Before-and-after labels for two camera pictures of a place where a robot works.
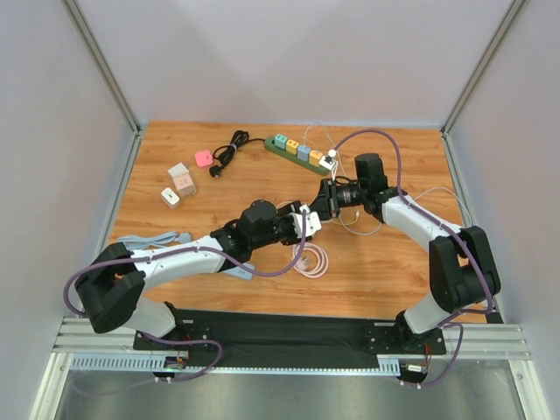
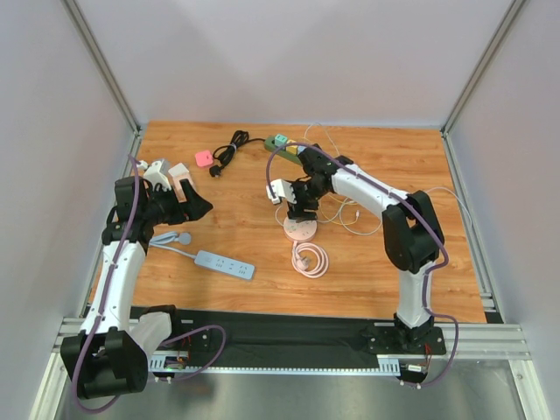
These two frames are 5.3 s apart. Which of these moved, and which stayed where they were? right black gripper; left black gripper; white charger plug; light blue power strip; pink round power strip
Moved: right black gripper; left black gripper
Stayed: light blue power strip; pink round power strip; white charger plug
